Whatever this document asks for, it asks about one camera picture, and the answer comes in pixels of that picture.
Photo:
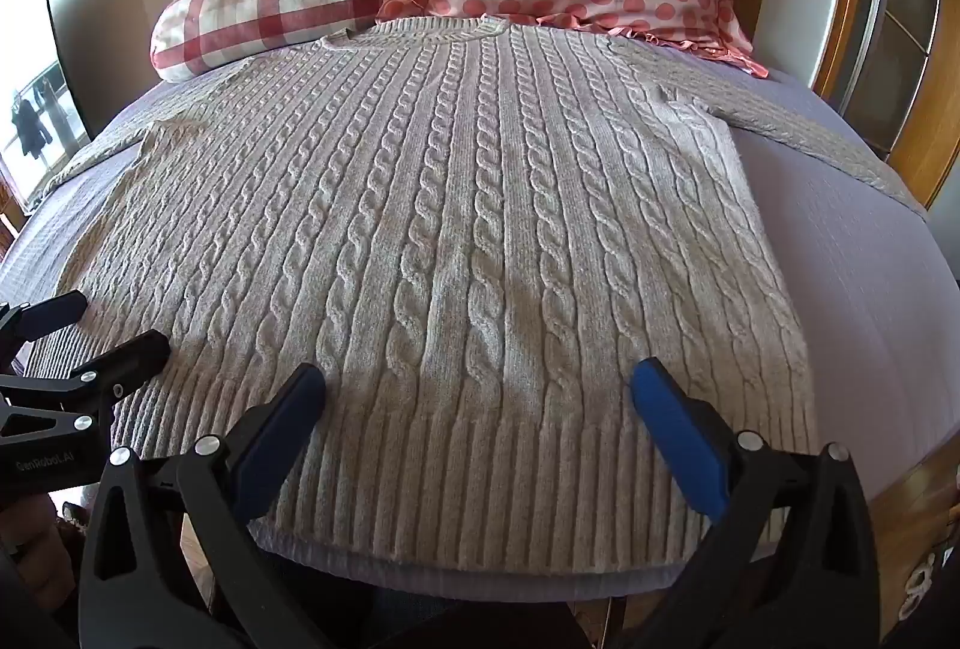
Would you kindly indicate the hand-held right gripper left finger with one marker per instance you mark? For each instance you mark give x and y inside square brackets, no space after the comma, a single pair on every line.
[279,428]

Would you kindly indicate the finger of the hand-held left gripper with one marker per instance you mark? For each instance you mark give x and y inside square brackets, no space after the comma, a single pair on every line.
[124,360]
[52,310]

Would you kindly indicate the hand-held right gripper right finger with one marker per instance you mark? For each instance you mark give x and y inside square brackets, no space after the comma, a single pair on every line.
[679,428]

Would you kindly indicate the red checked pillow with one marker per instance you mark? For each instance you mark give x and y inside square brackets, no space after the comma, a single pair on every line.
[277,0]

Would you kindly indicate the wooden headboard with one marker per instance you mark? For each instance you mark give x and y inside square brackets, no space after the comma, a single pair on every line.
[892,19]

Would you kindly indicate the wall poster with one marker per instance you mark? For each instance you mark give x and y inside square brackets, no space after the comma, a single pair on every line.
[34,94]

